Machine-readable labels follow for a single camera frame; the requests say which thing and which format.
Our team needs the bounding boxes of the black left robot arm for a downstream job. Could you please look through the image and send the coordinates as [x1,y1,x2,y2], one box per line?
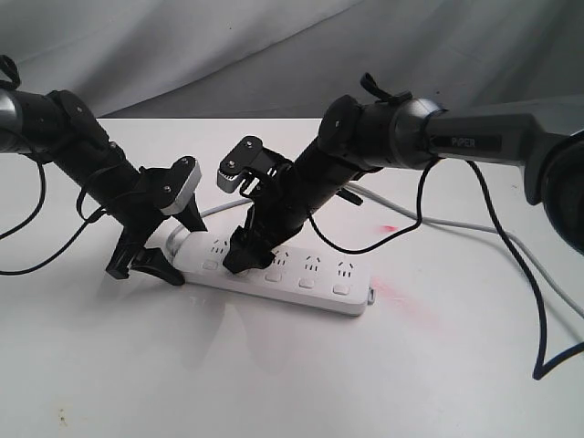
[1,55,206,286]

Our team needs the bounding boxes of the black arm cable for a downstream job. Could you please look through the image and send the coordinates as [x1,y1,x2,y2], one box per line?
[0,150,115,276]
[308,154,584,381]

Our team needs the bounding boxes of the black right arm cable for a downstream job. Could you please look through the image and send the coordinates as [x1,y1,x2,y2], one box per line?
[308,154,584,381]

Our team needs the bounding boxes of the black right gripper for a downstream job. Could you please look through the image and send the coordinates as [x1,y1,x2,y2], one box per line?
[224,177,319,274]

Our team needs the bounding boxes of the grey backdrop cloth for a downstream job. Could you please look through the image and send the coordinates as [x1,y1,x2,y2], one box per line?
[1,1,583,118]

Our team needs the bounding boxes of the grey power cord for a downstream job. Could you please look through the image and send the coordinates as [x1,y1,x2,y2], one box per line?
[164,180,584,309]

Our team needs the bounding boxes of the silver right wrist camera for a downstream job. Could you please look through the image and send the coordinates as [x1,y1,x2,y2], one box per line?
[216,136,288,193]

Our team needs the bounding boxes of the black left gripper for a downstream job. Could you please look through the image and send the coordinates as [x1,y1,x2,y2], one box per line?
[106,194,207,287]

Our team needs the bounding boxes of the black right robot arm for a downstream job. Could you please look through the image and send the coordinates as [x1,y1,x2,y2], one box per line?
[217,75,583,273]

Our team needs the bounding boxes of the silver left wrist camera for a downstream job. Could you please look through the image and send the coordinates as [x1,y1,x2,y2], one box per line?
[141,155,202,216]

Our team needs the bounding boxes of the white five-socket power strip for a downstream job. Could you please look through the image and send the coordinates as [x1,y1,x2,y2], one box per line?
[166,228,375,316]

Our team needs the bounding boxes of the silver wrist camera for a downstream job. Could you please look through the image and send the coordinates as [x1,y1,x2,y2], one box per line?
[141,155,202,216]
[216,136,288,193]

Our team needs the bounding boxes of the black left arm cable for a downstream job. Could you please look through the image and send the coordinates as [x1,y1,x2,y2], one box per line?
[0,150,115,276]

